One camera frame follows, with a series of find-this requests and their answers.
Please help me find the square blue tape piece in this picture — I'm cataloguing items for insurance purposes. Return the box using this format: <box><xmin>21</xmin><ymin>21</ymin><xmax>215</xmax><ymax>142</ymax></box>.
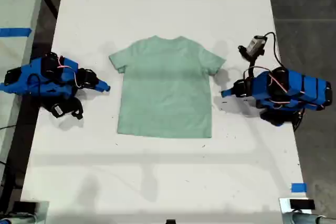
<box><xmin>291</xmin><ymin>183</ymin><xmax>307</xmax><ymax>193</ymax></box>

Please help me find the white metal bracket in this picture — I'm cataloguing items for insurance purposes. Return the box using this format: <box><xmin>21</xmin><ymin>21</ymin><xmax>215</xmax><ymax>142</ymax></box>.
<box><xmin>278</xmin><ymin>197</ymin><xmax>316</xmax><ymax>213</ymax></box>

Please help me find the black camera stalk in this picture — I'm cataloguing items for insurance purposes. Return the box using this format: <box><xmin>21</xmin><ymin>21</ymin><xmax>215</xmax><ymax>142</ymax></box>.
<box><xmin>65</xmin><ymin>97</ymin><xmax>85</xmax><ymax>120</ymax></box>
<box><xmin>243</xmin><ymin>53</ymin><xmax>257</xmax><ymax>79</ymax></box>

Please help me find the small black box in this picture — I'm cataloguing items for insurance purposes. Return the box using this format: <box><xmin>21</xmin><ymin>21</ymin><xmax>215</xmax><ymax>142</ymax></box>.
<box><xmin>289</xmin><ymin>199</ymin><xmax>316</xmax><ymax>210</ymax></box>
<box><xmin>12</xmin><ymin>201</ymin><xmax>39</xmax><ymax>213</ymax></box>

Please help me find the black base cable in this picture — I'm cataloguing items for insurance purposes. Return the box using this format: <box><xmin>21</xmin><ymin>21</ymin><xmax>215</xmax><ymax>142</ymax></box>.
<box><xmin>290</xmin><ymin>108</ymin><xmax>307</xmax><ymax>133</ymax></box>

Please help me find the black metal leg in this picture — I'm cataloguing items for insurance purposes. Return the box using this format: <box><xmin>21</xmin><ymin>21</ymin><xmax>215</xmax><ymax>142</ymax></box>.
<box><xmin>43</xmin><ymin>0</ymin><xmax>59</xmax><ymax>19</ymax></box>

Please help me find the long blue tape strip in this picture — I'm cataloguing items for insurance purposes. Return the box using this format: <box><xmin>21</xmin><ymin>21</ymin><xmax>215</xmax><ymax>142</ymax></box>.
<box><xmin>0</xmin><ymin>27</ymin><xmax>33</xmax><ymax>38</ymax></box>

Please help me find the pale green T-shirt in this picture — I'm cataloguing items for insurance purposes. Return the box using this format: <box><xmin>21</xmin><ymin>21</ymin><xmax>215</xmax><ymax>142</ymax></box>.
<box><xmin>108</xmin><ymin>35</ymin><xmax>227</xmax><ymax>139</ymax></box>

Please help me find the black camera cable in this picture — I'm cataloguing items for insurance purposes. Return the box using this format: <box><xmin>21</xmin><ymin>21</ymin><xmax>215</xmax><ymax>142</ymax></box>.
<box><xmin>263</xmin><ymin>31</ymin><xmax>284</xmax><ymax>69</ymax></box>

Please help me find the gray metal plate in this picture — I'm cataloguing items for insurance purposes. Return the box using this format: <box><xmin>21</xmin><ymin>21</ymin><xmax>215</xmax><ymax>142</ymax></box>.
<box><xmin>34</xmin><ymin>201</ymin><xmax>50</xmax><ymax>224</ymax></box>

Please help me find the gray metal pipe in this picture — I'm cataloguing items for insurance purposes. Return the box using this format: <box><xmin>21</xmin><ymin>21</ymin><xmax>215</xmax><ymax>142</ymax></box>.
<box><xmin>282</xmin><ymin>211</ymin><xmax>336</xmax><ymax>224</ymax></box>
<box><xmin>0</xmin><ymin>212</ymin><xmax>37</xmax><ymax>224</ymax></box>

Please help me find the black camera box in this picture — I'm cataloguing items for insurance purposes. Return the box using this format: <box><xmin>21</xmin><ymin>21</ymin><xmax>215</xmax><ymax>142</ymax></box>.
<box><xmin>238</xmin><ymin>35</ymin><xmax>268</xmax><ymax>58</ymax></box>
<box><xmin>49</xmin><ymin>102</ymin><xmax>69</xmax><ymax>119</ymax></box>

